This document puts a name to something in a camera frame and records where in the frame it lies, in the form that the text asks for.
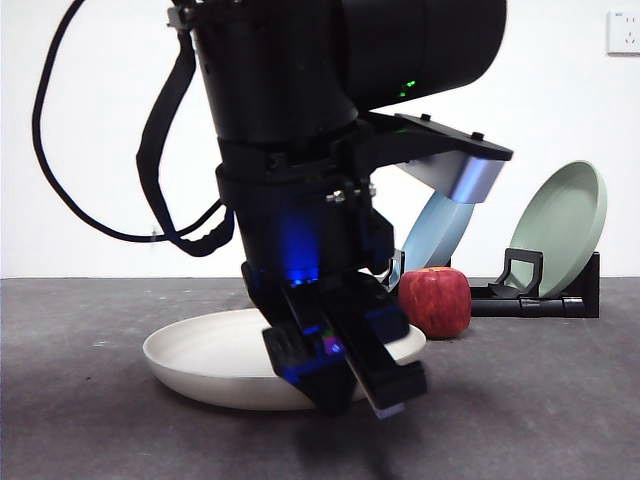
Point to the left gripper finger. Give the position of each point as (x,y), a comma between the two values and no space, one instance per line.
(310,370)
(380,360)

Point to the red apple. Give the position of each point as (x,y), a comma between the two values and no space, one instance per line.
(440,305)

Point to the pale yellow round plate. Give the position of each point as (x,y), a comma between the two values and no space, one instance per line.
(200,360)

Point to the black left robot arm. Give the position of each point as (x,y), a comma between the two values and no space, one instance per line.
(300,75)

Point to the black plate rack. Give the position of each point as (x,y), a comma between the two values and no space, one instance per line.
(500,305)

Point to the blue round plate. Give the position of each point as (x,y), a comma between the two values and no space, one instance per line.
(435,235)

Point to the green round plate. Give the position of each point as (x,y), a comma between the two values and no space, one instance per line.
(555,230)

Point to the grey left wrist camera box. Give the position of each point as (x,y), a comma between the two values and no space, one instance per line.
(475,175)

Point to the white wall socket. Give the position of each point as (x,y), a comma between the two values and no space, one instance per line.
(625,32)

